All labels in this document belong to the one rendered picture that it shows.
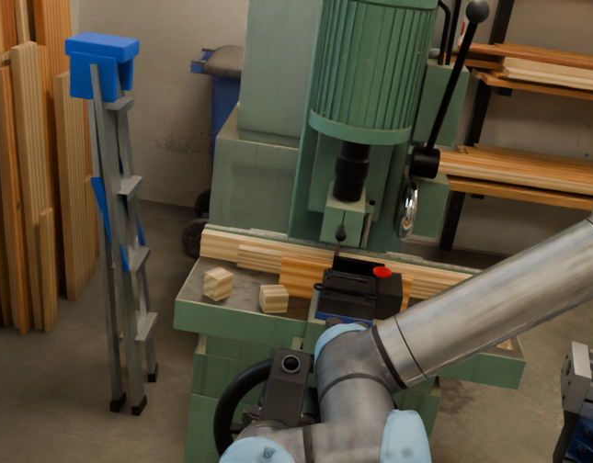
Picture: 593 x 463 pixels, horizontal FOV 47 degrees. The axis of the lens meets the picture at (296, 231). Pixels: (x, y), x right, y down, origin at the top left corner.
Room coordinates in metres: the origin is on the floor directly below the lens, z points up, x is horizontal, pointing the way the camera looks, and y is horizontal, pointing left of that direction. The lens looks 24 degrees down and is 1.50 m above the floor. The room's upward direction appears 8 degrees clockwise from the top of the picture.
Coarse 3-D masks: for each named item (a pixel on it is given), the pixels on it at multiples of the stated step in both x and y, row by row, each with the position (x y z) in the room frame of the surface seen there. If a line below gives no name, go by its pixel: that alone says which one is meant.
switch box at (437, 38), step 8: (448, 0) 1.41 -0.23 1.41; (464, 0) 1.41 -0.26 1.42; (440, 8) 1.41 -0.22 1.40; (464, 8) 1.41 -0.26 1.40; (440, 16) 1.41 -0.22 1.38; (440, 24) 1.41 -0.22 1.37; (440, 32) 1.41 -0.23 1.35; (448, 32) 1.41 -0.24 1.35; (456, 32) 1.41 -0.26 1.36; (432, 40) 1.41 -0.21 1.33; (440, 40) 1.41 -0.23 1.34; (448, 40) 1.41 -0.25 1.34; (456, 40) 1.41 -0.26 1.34; (456, 48) 1.41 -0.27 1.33
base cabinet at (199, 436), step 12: (192, 396) 1.00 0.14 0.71; (204, 396) 1.00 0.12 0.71; (192, 408) 1.00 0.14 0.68; (204, 408) 0.99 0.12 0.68; (240, 408) 0.99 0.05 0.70; (192, 420) 1.00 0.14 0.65; (204, 420) 0.99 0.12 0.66; (240, 420) 0.99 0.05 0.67; (192, 432) 1.00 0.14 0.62; (204, 432) 0.99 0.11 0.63; (192, 444) 1.00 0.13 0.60; (204, 444) 0.99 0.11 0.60; (192, 456) 1.00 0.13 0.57; (204, 456) 0.99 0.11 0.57; (216, 456) 0.99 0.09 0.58
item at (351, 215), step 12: (336, 204) 1.11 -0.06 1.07; (348, 204) 1.12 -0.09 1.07; (360, 204) 1.13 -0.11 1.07; (324, 216) 1.10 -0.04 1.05; (336, 216) 1.10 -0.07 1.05; (348, 216) 1.10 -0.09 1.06; (360, 216) 1.10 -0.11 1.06; (324, 228) 1.10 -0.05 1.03; (336, 228) 1.10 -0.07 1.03; (348, 228) 1.10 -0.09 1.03; (360, 228) 1.10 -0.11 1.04; (324, 240) 1.10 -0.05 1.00; (336, 240) 1.10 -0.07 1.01; (348, 240) 1.10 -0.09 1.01
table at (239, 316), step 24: (216, 264) 1.15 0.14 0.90; (192, 288) 1.04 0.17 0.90; (240, 288) 1.07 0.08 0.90; (192, 312) 1.00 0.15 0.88; (216, 312) 0.99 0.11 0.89; (240, 312) 0.99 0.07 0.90; (288, 312) 1.01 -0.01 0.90; (240, 336) 0.99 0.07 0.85; (264, 336) 0.99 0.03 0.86; (288, 336) 0.99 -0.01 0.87; (480, 360) 0.97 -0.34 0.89; (504, 360) 0.97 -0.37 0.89; (312, 384) 0.89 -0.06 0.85; (504, 384) 0.97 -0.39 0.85
